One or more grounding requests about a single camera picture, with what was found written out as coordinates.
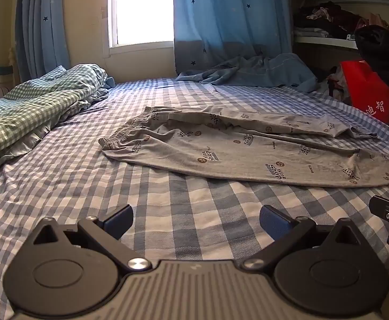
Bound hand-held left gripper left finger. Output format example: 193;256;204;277
24;204;153;272

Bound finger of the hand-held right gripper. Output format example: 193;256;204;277
369;195;389;249

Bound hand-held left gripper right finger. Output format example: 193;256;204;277
241;204;370;272

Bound grey printed pants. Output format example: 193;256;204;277
98;105;389;188

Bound blue checked bed sheet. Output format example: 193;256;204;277
0;77;389;320

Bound red printed bag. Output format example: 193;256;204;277
339;60;389;130

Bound mixed clothes heap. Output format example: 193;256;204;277
314;65;348;101

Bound green checked blanket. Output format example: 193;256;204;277
0;64;117;179

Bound crumpled blue cloth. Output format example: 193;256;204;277
176;53;318;93

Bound black cloth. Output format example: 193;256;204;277
354;25;389;92

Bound white shelf unit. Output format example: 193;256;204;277
289;0;389;61

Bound folded grey clothes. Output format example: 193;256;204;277
294;27;330;39

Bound dark clothes pile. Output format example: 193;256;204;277
294;2;389;41

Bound narrow blue star curtain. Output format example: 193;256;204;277
14;0;71;82

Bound wide blue star curtain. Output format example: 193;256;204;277
173;0;295;78

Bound bright window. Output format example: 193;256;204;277
107;0;175;57

